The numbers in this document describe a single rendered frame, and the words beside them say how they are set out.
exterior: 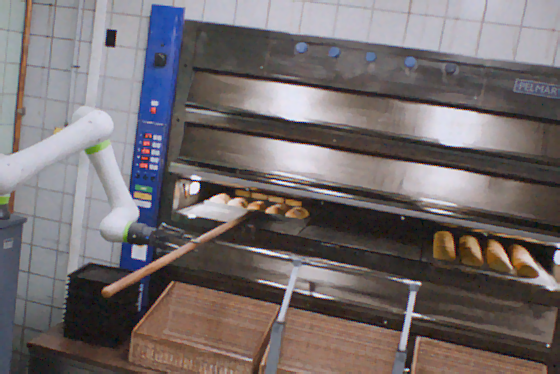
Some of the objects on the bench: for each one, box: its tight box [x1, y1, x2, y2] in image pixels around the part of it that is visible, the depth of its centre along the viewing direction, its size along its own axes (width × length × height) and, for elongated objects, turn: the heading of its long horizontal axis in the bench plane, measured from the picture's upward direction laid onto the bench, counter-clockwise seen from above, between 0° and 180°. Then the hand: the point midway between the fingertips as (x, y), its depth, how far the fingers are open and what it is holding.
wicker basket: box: [129, 281, 281, 374], centre depth 338 cm, size 49×56×28 cm
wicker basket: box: [259, 307, 402, 374], centre depth 323 cm, size 49×56×28 cm
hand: (191, 245), depth 296 cm, fingers closed on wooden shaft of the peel, 3 cm apart
